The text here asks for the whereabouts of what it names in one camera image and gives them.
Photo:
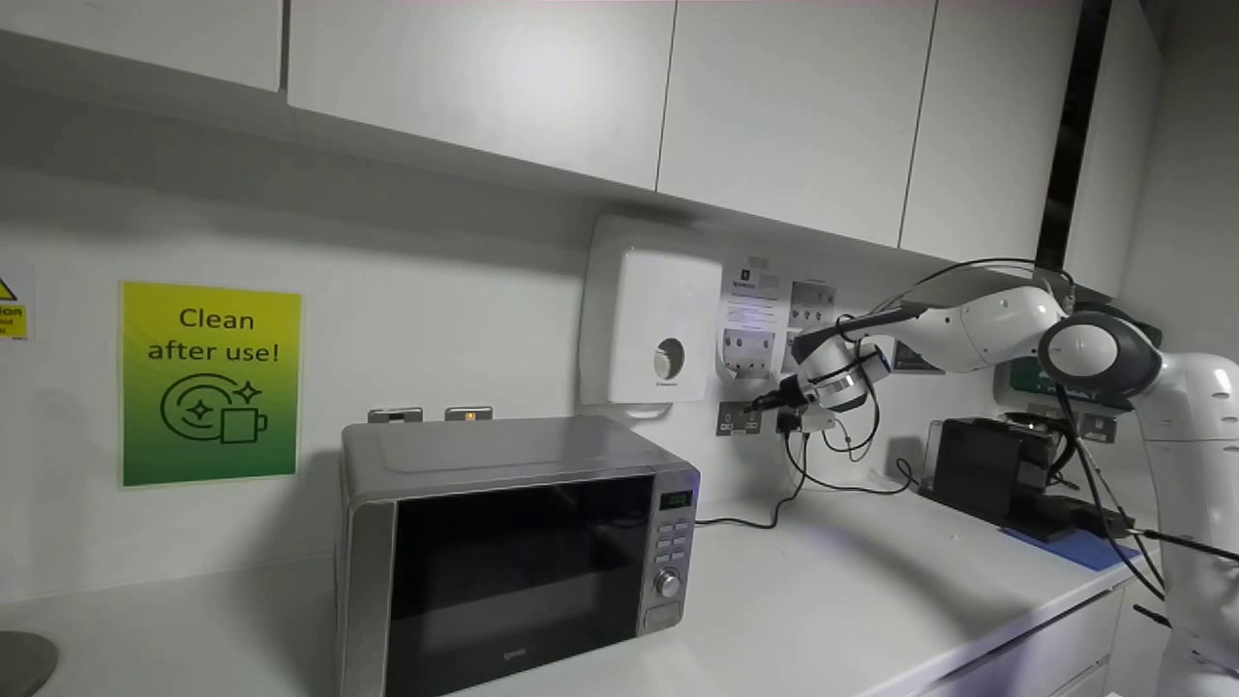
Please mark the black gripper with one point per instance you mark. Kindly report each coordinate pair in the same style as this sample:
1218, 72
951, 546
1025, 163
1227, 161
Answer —
810, 394

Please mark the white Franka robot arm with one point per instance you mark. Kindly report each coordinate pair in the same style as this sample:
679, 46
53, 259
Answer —
991, 322

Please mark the silver double socket plate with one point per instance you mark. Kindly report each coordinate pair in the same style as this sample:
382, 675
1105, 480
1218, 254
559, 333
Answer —
730, 418

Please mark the black coffee machine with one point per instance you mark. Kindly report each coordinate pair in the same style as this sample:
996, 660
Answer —
973, 469

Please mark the white upper cabinet door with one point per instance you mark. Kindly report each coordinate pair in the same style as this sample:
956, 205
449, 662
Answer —
987, 129
128, 33
794, 108
479, 78

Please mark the silver lidded jar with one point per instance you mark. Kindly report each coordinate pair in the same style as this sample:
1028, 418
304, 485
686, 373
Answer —
396, 415
466, 410

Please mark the silver microwave oven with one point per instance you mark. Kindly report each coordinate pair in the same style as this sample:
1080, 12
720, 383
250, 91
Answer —
516, 566

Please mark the blue mat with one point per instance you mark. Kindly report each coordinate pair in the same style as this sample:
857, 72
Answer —
1087, 546

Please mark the green clean after use poster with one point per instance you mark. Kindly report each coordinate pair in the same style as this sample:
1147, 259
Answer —
213, 388

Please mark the yellow warning sticker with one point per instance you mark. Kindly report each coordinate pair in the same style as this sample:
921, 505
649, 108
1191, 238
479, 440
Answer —
8, 309

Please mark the dark grey round object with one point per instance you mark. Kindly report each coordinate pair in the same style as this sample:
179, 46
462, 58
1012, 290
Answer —
26, 662

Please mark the wall power outlet panel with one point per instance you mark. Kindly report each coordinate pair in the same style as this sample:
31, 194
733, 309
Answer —
751, 322

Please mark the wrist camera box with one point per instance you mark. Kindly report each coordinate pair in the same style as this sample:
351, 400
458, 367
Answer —
868, 365

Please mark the white wall dispenser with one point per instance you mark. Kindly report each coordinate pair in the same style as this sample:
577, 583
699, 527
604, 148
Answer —
664, 322

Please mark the dark grey wall sign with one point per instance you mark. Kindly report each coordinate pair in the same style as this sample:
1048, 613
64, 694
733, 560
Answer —
912, 356

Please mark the grey wall outlet plate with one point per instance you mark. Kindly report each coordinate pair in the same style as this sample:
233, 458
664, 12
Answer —
907, 463

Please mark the green wall sign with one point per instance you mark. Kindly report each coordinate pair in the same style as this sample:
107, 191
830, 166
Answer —
1028, 380

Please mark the small silver wall socket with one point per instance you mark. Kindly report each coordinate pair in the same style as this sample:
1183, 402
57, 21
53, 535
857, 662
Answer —
1097, 425

